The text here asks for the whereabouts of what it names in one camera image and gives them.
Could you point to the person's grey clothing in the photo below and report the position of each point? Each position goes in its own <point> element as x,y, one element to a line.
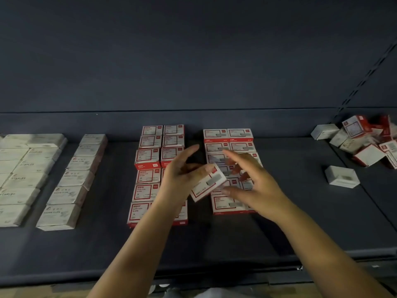
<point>211,293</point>

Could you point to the pile of red white boxes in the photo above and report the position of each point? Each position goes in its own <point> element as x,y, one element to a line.
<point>357,127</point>

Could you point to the person's left forearm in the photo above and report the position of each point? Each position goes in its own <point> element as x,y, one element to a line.
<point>133,254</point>

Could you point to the person's right hand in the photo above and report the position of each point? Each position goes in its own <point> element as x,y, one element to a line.
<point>267,195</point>

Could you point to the dark metal shelf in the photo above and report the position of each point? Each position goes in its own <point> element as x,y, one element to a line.
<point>186,52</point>

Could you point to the person's left hand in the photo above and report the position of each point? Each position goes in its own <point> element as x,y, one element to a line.
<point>177,183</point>

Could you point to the person's right forearm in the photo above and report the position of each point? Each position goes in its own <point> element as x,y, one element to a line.
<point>329,257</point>

